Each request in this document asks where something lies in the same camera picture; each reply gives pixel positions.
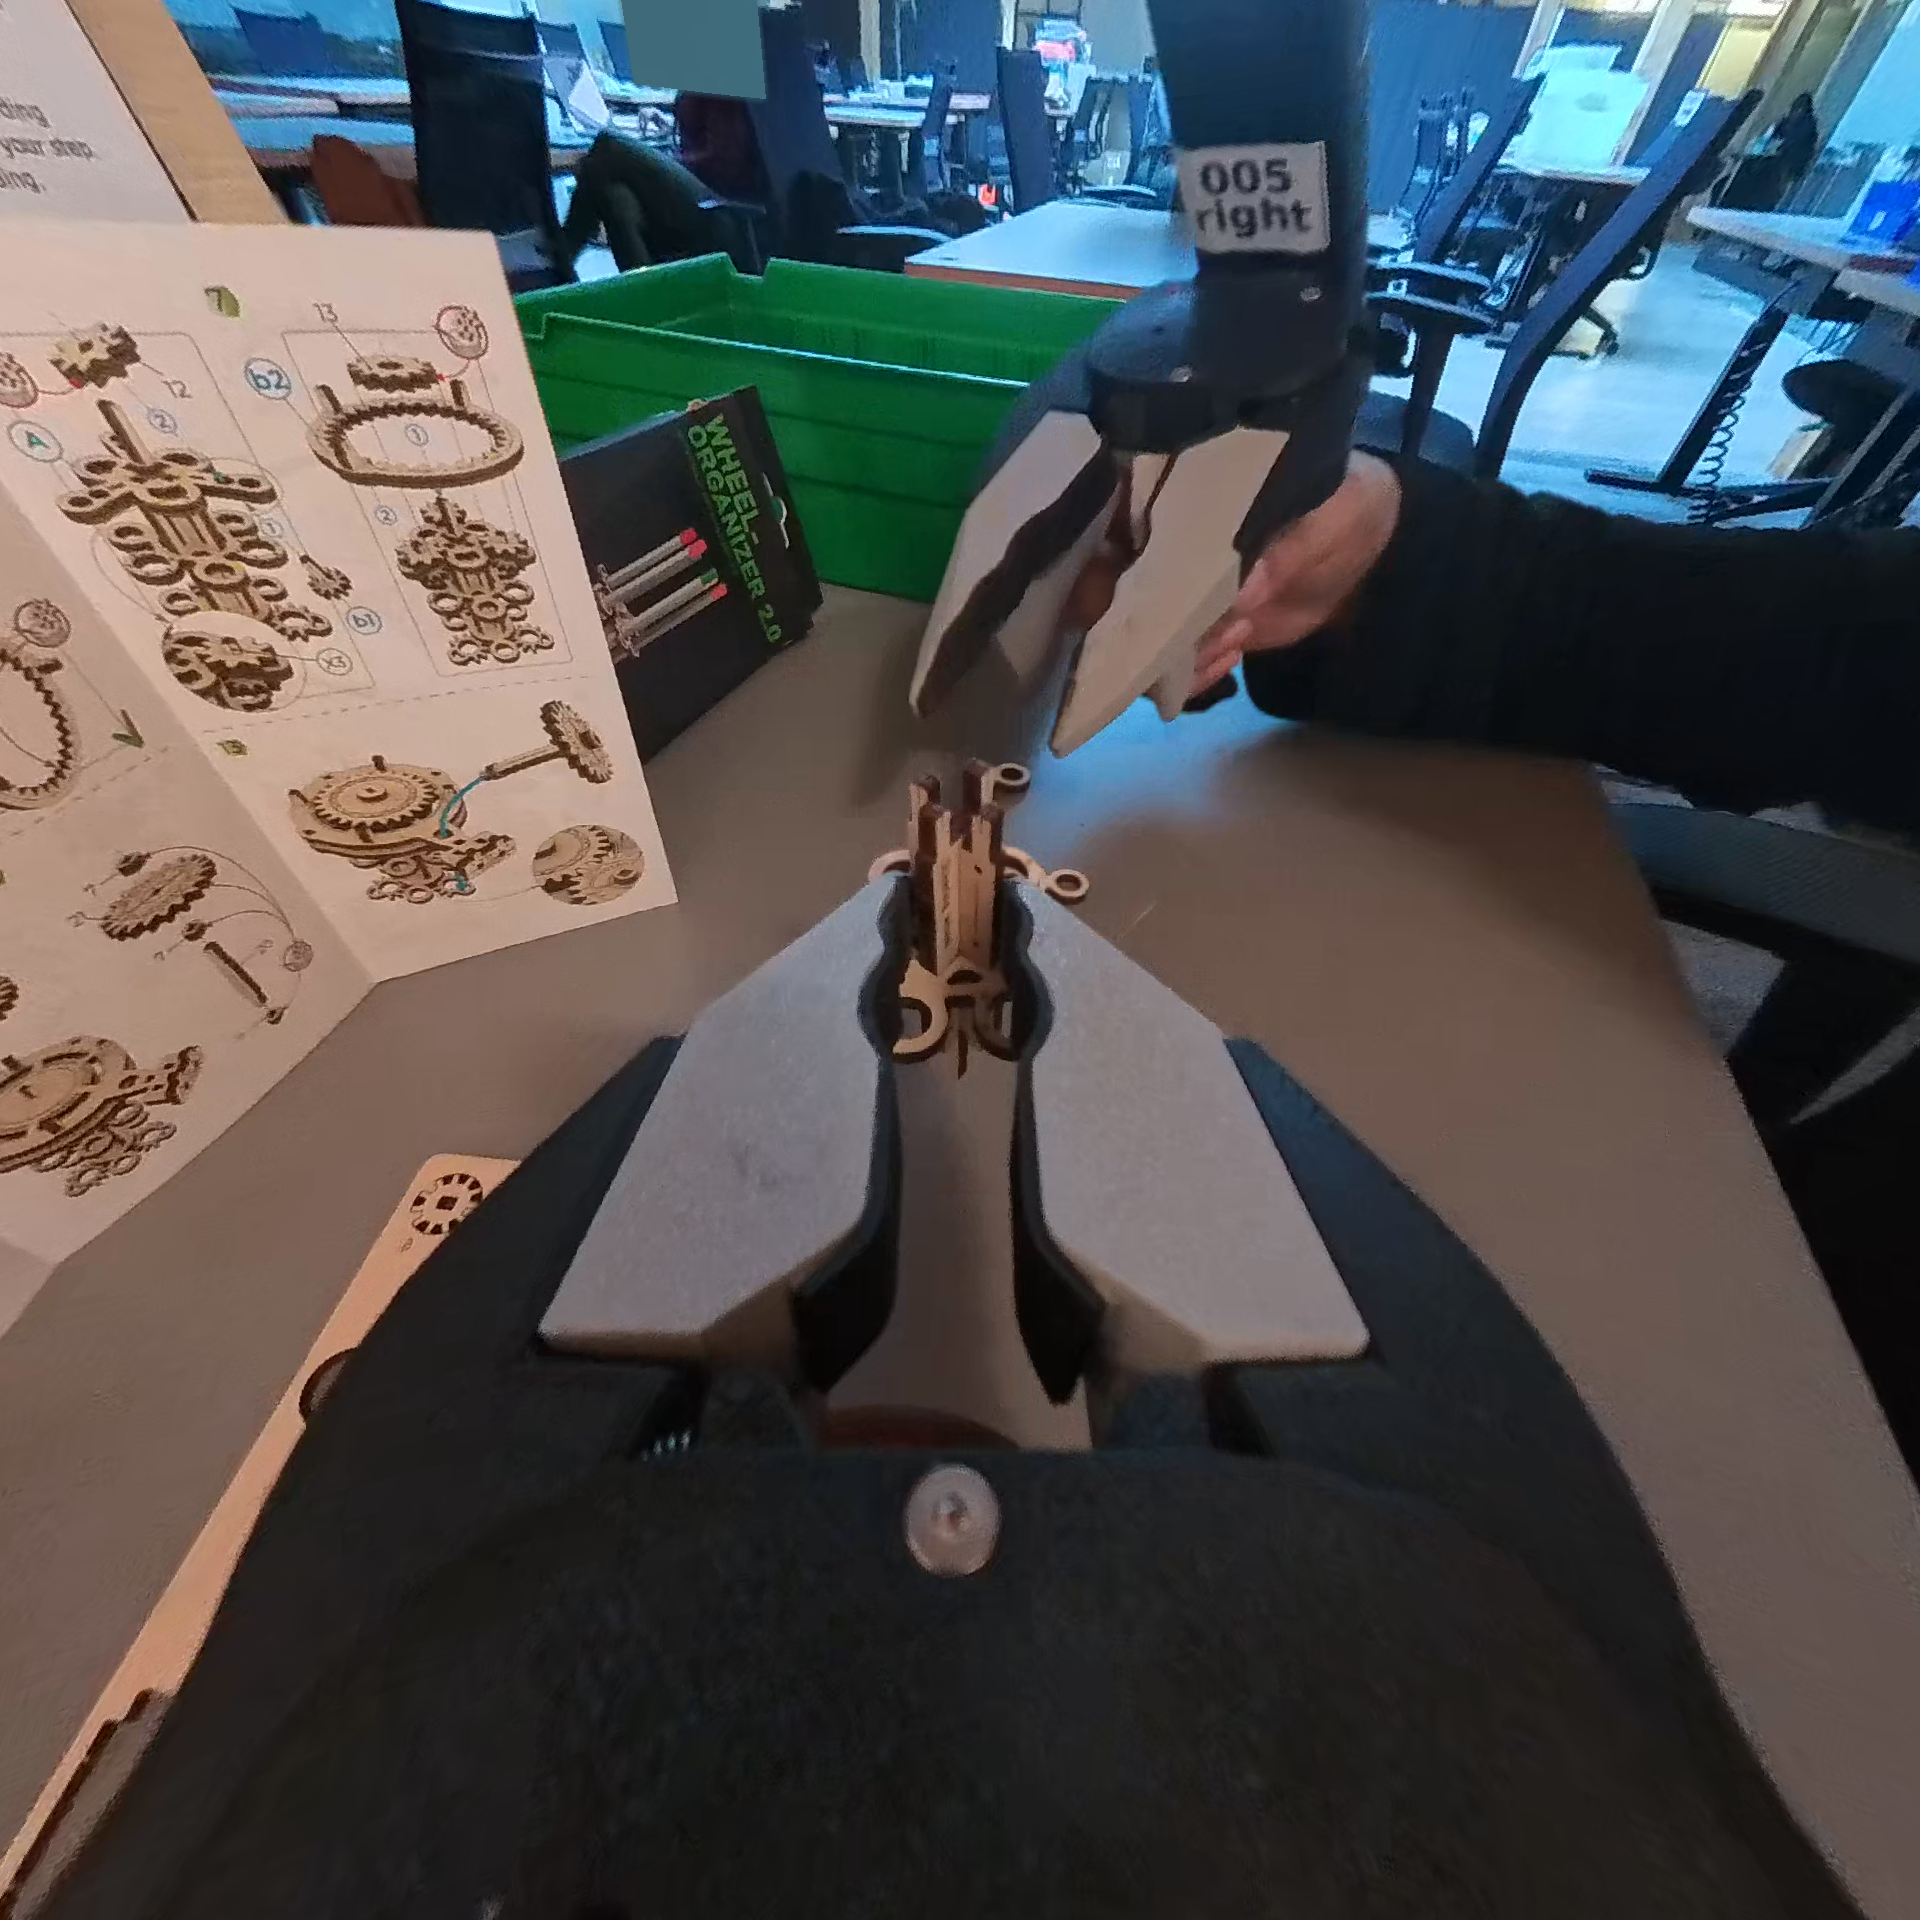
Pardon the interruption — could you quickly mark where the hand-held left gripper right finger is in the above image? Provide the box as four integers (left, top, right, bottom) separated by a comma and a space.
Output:
1007, 882, 1373, 1403

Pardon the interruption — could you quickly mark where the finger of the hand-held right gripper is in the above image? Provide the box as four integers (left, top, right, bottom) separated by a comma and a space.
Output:
1049, 427, 1292, 758
907, 409, 1122, 723

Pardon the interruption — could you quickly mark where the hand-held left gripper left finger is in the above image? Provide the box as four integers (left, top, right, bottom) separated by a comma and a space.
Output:
538, 877, 905, 1393

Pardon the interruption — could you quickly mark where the wooden shaft with ring base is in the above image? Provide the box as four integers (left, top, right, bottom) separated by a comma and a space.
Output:
870, 756, 1087, 1086

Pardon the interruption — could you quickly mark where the person's right forearm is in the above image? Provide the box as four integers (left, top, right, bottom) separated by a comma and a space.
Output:
1246, 451, 1920, 849

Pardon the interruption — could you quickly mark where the black model kit box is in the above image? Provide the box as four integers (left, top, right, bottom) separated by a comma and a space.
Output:
557, 397, 826, 762

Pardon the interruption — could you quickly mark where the laser-cut wooden parts sheet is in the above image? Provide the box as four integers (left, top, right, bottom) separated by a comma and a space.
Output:
0, 1153, 522, 1892

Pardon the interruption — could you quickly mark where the person's right hand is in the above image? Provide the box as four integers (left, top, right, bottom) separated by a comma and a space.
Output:
1189, 447, 1409, 689

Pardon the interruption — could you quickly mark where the pale office table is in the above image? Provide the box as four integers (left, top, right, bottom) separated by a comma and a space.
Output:
902, 202, 1194, 301

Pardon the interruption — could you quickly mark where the green plastic bin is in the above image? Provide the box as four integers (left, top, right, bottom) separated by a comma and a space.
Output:
513, 252, 1127, 605

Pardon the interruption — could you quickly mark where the black office chair with armrests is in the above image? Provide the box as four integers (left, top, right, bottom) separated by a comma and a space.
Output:
1358, 90, 1764, 483

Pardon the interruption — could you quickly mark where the black high-back office chair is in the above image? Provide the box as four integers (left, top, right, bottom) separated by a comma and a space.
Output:
393, 0, 569, 287

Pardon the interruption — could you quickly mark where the folded assembly instruction leaflet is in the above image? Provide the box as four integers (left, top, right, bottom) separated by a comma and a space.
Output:
0, 217, 682, 1338

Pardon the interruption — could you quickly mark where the cardboard backing board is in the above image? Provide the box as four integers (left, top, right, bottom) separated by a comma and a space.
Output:
66, 0, 287, 227

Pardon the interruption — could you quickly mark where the white printed task sheet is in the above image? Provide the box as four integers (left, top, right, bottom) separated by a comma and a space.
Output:
0, 0, 194, 227

